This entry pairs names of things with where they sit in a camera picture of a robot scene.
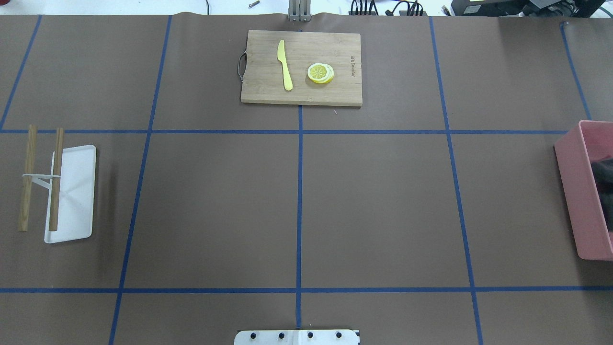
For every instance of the dark grey cloth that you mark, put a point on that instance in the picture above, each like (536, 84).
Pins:
(603, 176)

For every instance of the lemon slice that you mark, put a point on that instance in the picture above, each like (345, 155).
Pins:
(320, 73)

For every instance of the bamboo cutting board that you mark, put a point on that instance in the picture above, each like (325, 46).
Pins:
(262, 80)

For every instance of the yellow plastic knife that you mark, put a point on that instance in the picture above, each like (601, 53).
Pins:
(287, 80)

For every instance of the white towel rack tray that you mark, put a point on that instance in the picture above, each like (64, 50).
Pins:
(76, 196)

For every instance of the wooden rack bar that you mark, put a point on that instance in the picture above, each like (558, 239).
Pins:
(27, 179)
(56, 172)

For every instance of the black electronics box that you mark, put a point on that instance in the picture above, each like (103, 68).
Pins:
(526, 8)

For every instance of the pink plastic bin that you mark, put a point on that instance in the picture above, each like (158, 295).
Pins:
(589, 141)

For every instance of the grey camera stand post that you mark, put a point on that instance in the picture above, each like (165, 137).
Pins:
(299, 11)

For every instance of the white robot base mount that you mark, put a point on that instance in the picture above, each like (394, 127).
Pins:
(298, 337)

